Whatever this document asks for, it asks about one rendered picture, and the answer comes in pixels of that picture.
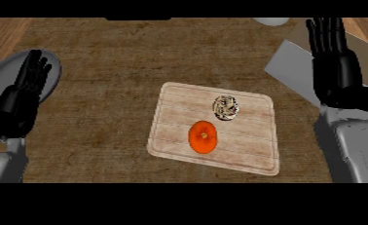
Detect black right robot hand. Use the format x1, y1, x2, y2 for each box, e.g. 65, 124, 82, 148
305, 17, 368, 112

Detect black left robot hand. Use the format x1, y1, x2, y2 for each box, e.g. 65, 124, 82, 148
0, 49, 54, 139

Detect pale wooden cutting board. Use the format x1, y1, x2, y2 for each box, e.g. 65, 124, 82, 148
145, 81, 283, 177

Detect orange squash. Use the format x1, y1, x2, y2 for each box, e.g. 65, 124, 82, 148
187, 120, 221, 155

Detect grey round plate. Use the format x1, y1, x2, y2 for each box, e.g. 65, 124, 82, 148
0, 49, 64, 105

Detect pale grey round object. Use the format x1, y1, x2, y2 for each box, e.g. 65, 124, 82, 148
252, 17, 291, 27

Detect brown and white mottled vegetable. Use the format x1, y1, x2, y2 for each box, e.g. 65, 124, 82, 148
212, 94, 240, 122

